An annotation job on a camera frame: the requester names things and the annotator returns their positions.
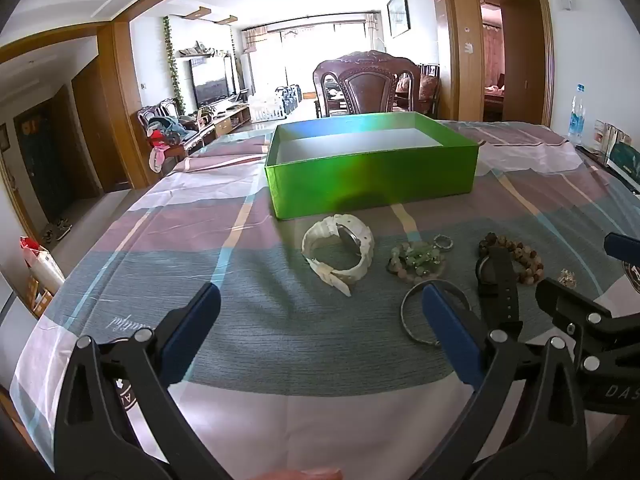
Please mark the wooden sofa with cushion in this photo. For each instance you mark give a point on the wooden sofa with cushion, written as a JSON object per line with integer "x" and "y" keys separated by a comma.
{"x": 425, "y": 87}

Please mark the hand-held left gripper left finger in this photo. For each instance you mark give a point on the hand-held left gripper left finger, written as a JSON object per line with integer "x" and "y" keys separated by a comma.
{"x": 192, "y": 325}

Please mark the white playpen fence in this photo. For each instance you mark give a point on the white playpen fence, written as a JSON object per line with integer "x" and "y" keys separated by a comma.
{"x": 280, "y": 102}

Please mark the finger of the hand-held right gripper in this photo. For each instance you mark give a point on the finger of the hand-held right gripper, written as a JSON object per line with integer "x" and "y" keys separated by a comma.
{"x": 622, "y": 247}
{"x": 575, "y": 302}

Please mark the person's left hand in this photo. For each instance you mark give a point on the person's left hand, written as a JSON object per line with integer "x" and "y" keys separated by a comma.
{"x": 300, "y": 475}

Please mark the black wristwatch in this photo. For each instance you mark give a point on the black wristwatch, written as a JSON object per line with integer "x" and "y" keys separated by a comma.
{"x": 502, "y": 280}

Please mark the plaid striped tablecloth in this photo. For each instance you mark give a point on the plaid striped tablecloth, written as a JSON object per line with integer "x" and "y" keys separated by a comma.
{"x": 250, "y": 310}

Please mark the cardboard box with red bag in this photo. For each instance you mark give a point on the cardboard box with red bag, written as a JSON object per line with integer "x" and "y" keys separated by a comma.
{"x": 42, "y": 280}

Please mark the flat screen television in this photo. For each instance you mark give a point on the flat screen television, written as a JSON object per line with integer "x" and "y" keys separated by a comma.
{"x": 212, "y": 82}

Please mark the dark green carton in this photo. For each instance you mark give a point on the dark green carton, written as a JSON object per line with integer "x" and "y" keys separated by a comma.
{"x": 625, "y": 165}

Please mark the white printed carton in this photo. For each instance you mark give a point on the white printed carton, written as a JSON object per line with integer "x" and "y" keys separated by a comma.
{"x": 607, "y": 137}

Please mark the clear plastic water bottle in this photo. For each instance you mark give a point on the clear plastic water bottle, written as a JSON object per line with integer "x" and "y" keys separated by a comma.
{"x": 576, "y": 120}

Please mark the wooden television cabinet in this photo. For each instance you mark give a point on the wooden television cabinet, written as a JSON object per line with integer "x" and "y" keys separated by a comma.
{"x": 230, "y": 117}

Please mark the pair of grey shoes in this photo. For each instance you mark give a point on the pair of grey shoes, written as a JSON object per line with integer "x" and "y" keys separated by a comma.
{"x": 59, "y": 230}

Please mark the carved dark wooden chair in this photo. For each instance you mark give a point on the carved dark wooden chair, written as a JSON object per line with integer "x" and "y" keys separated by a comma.
{"x": 367, "y": 90}

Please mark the wooden armchair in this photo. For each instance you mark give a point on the wooden armchair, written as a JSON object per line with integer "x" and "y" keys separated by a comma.
{"x": 192, "y": 135}

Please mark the white wristwatch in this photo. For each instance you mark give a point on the white wristwatch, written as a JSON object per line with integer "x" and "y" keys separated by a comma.
{"x": 325, "y": 270}

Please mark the green cardboard box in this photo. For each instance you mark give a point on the green cardboard box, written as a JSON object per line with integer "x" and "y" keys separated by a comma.
{"x": 370, "y": 180}

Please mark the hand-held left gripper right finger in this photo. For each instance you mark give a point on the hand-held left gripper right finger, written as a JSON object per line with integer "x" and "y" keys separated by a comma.
{"x": 450, "y": 330}

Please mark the green ivy garland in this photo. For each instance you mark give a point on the green ivy garland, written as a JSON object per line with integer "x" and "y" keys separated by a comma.
{"x": 172, "y": 60}

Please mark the framed wall picture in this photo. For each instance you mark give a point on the framed wall picture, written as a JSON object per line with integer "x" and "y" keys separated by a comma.
{"x": 399, "y": 10}

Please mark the small silver earring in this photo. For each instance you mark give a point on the small silver earring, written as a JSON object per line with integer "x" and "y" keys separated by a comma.
{"x": 566, "y": 275}

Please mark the silver metal bangle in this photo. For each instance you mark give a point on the silver metal bangle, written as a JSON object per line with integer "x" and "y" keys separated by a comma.
{"x": 404, "y": 312}

